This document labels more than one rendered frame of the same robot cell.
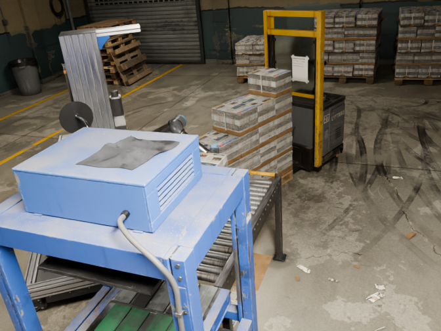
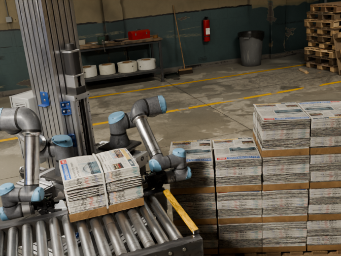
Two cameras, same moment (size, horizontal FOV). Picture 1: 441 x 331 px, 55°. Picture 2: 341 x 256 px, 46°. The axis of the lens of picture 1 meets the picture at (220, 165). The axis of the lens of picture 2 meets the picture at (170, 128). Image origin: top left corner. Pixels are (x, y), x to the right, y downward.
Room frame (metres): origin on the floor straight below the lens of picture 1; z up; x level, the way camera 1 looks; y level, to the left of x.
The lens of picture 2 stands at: (1.95, -1.56, 1.85)
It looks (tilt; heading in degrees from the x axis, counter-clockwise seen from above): 19 degrees down; 49
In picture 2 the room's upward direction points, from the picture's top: 5 degrees counter-clockwise
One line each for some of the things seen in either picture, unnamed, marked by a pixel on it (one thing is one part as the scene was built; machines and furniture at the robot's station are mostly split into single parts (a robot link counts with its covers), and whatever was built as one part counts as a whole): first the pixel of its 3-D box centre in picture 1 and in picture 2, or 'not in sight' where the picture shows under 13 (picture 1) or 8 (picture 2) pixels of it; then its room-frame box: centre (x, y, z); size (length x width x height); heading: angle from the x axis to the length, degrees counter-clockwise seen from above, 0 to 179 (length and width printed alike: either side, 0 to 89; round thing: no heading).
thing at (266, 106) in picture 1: (252, 110); (325, 126); (4.29, -0.40, 0.95); 0.38 x 0.29 x 0.23; 44
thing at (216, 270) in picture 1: (188, 265); not in sight; (2.05, 0.25, 0.77); 0.47 x 0.05 x 0.05; 66
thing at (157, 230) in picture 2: (243, 184); (151, 221); (3.01, -0.17, 0.77); 0.47 x 0.05 x 0.05; 66
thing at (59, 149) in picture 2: not in sight; (62, 146); (2.99, 0.63, 0.98); 0.13 x 0.12 x 0.14; 131
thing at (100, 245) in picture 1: (120, 203); not in sight; (1.60, 0.44, 1.50); 0.94 x 0.68 x 0.10; 66
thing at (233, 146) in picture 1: (229, 170); (258, 202); (3.99, -0.09, 0.42); 1.17 x 0.39 x 0.83; 134
